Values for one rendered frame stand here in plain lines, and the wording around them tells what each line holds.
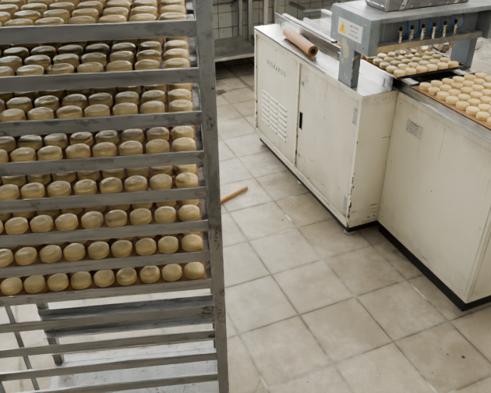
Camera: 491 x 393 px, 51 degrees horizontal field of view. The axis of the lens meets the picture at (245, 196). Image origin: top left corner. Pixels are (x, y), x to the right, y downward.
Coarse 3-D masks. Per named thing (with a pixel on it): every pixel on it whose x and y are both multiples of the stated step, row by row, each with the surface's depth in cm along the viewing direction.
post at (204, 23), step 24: (216, 96) 100; (216, 120) 103; (216, 144) 106; (216, 168) 109; (216, 192) 112; (216, 216) 115; (216, 240) 119; (216, 264) 123; (216, 288) 127; (216, 312) 131; (216, 336) 136
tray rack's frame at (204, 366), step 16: (16, 336) 159; (112, 352) 203; (128, 352) 203; (144, 352) 203; (160, 352) 203; (176, 352) 203; (192, 352) 203; (32, 368) 171; (144, 368) 197; (160, 368) 197; (176, 368) 197; (192, 368) 196; (208, 368) 196; (0, 384) 139; (64, 384) 191; (80, 384) 191; (192, 384) 190; (208, 384) 190
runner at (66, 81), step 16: (0, 80) 97; (16, 80) 97; (32, 80) 97; (48, 80) 98; (64, 80) 98; (80, 80) 98; (96, 80) 99; (112, 80) 99; (128, 80) 99; (144, 80) 100; (160, 80) 100; (176, 80) 101; (192, 80) 101
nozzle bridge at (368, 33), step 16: (480, 0) 248; (336, 16) 244; (352, 16) 232; (368, 16) 225; (384, 16) 224; (400, 16) 224; (416, 16) 227; (432, 16) 230; (448, 16) 244; (480, 16) 250; (336, 32) 247; (352, 32) 235; (368, 32) 224; (384, 32) 235; (416, 32) 242; (448, 32) 249; (464, 32) 249; (480, 32) 250; (352, 48) 238; (368, 48) 226; (384, 48) 234; (400, 48) 237; (464, 48) 265; (352, 64) 240; (352, 80) 245
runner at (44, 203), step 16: (128, 192) 113; (144, 192) 113; (160, 192) 114; (176, 192) 114; (192, 192) 115; (0, 208) 111; (16, 208) 112; (32, 208) 112; (48, 208) 113; (64, 208) 113
